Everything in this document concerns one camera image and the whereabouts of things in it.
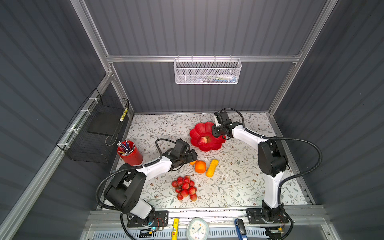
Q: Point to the fake red grape bunch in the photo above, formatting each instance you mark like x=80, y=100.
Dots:
x=185, y=188

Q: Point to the black wire basket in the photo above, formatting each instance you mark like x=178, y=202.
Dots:
x=94, y=132

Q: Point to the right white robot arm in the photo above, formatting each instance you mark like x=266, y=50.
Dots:
x=271, y=160

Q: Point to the blue handled tool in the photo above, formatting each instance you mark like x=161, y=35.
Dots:
x=240, y=229

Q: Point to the yellow glue stick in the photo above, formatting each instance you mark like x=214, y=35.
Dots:
x=174, y=235

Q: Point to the red pencil cup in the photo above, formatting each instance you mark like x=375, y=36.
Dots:
x=129, y=153

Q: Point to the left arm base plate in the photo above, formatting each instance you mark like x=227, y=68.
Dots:
x=154, y=219

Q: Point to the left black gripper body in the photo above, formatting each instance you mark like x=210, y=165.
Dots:
x=187, y=158

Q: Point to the yellow marker in basket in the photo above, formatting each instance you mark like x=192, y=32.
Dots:
x=123, y=114

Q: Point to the fake red peach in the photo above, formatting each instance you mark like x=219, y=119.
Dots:
x=203, y=141

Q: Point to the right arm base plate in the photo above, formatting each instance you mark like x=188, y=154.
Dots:
x=256, y=216

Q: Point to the red flower-shaped fruit bowl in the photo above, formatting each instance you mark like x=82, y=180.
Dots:
x=205, y=130

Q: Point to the fake yellow corn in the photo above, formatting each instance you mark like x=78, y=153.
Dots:
x=211, y=170

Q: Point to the pens in white basket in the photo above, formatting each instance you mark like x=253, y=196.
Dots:
x=231, y=79

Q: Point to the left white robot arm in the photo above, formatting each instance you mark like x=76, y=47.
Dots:
x=121, y=190

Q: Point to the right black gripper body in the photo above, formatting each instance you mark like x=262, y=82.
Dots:
x=217, y=131

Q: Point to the white round clock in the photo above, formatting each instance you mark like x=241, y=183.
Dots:
x=198, y=229

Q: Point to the white mesh wall basket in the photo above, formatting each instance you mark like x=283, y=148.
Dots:
x=187, y=69

